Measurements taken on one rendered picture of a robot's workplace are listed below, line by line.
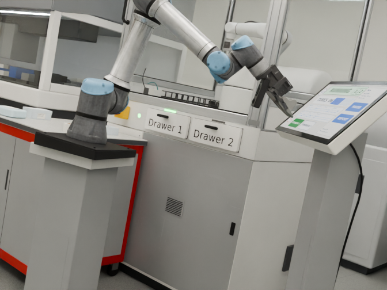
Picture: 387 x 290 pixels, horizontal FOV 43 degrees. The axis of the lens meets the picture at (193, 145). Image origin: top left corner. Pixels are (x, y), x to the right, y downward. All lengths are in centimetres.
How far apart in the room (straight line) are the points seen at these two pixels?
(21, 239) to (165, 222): 70
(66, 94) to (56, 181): 130
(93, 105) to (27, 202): 74
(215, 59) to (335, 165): 56
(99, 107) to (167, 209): 87
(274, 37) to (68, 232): 119
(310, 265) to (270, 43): 97
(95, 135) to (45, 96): 120
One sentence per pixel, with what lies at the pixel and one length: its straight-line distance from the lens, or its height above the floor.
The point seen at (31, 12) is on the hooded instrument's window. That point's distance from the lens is 320.
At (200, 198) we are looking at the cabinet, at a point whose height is 55.
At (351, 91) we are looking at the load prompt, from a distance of 189.
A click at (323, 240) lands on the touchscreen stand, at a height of 61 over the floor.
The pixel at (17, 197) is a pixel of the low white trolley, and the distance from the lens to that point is 249.
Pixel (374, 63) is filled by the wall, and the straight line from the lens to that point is 550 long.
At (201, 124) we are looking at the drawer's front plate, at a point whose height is 91.
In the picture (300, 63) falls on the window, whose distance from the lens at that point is 247.
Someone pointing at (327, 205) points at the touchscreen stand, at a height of 74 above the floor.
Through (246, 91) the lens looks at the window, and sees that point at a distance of 230.
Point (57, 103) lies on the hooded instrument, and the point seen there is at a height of 84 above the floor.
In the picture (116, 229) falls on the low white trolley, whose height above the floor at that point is 28.
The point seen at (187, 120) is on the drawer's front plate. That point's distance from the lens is 244.
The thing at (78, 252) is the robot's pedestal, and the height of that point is 40.
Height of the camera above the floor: 103
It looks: 6 degrees down
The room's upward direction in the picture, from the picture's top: 11 degrees clockwise
